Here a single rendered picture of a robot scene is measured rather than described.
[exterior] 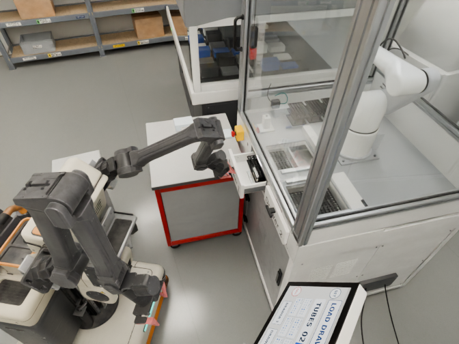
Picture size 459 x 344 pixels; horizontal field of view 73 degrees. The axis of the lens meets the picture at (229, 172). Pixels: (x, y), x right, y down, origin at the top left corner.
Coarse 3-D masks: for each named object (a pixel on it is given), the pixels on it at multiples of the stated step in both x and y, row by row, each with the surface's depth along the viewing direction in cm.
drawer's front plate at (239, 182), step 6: (228, 150) 177; (228, 156) 180; (234, 162) 169; (234, 168) 168; (234, 174) 170; (234, 180) 173; (240, 180) 160; (240, 186) 160; (240, 192) 162; (240, 198) 165
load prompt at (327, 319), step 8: (328, 304) 96; (336, 304) 94; (328, 312) 93; (336, 312) 91; (320, 320) 93; (328, 320) 91; (320, 328) 90; (328, 328) 88; (312, 336) 90; (320, 336) 88
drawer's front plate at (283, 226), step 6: (270, 192) 155; (264, 198) 164; (270, 198) 153; (270, 204) 155; (276, 204) 150; (276, 210) 148; (276, 216) 150; (282, 216) 145; (282, 222) 143; (276, 228) 153; (282, 228) 143; (282, 234) 145; (288, 234) 141; (282, 240) 146
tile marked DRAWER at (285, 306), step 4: (284, 300) 112; (284, 304) 110; (288, 304) 108; (280, 308) 110; (284, 308) 108; (288, 308) 107; (280, 312) 108; (284, 312) 106; (276, 316) 108; (280, 316) 106; (284, 316) 105; (276, 320) 106; (280, 320) 104; (276, 324) 104; (280, 324) 103
